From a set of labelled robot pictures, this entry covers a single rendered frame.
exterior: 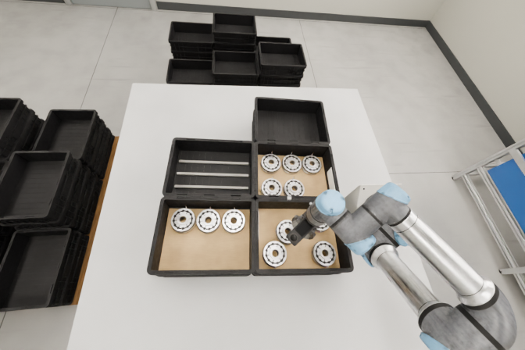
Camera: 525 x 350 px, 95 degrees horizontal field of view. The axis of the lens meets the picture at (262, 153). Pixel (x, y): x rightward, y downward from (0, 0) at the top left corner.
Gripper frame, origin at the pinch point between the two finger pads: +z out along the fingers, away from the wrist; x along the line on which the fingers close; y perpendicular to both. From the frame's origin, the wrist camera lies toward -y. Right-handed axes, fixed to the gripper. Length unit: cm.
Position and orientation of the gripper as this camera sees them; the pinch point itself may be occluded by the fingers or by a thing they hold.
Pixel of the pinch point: (298, 231)
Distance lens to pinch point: 103.8
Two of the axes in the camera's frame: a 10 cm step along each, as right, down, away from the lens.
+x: -6.8, -6.7, 3.0
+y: 7.3, -5.5, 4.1
